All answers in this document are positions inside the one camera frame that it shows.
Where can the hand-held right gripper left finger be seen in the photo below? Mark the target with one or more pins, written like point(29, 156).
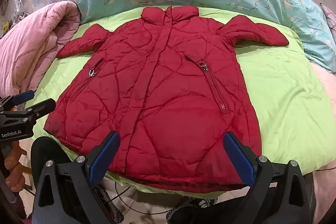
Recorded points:
point(103, 155)

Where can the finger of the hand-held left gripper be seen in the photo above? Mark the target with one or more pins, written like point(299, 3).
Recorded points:
point(24, 96)
point(43, 106)

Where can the person's left hand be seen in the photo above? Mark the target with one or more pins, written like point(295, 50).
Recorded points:
point(14, 169)

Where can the black patterned slipper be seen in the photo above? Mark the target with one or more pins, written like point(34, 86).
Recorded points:
point(199, 205)

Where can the pink floral cloth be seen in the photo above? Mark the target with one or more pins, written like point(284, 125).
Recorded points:
point(329, 19)

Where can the light green bed sheet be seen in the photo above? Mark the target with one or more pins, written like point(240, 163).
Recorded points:
point(283, 95)

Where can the red quilted jacket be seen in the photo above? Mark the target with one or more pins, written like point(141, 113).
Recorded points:
point(168, 82)

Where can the pink quilt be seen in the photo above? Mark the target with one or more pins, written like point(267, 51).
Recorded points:
point(26, 50)

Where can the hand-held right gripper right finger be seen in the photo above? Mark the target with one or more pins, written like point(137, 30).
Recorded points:
point(239, 155)

